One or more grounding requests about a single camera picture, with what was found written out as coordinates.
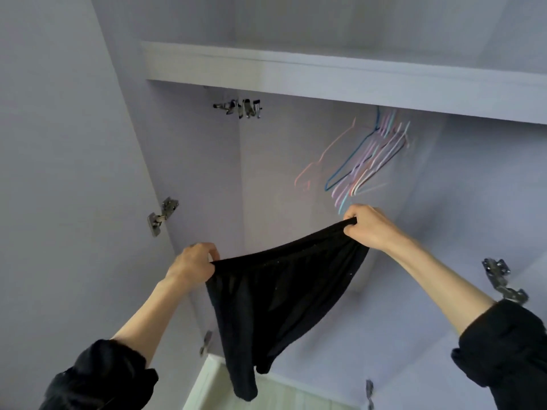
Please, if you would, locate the person's left hand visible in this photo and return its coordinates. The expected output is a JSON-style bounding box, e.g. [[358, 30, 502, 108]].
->
[[165, 242, 222, 293]]

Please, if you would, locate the person's right hand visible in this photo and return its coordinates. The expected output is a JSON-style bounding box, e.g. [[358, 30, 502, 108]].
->
[[342, 204, 403, 253]]

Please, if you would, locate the light grey wardrobe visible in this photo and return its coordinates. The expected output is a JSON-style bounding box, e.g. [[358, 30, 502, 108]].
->
[[0, 0, 547, 410]]

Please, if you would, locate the person's right forearm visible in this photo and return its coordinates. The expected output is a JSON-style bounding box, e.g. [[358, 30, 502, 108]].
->
[[389, 230, 547, 410]]

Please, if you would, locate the person's left forearm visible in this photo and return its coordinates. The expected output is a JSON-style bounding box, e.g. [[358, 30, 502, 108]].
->
[[38, 276, 193, 410]]

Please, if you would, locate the grey wardrobe shelf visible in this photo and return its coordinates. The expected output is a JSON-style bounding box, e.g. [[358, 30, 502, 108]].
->
[[141, 40, 547, 126]]

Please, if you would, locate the bunch of pastel hangers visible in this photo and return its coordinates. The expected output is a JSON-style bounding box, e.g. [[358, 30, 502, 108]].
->
[[293, 106, 413, 217]]

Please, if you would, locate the cluster of metal clips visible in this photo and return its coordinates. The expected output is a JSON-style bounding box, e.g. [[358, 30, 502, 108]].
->
[[213, 98, 263, 120]]

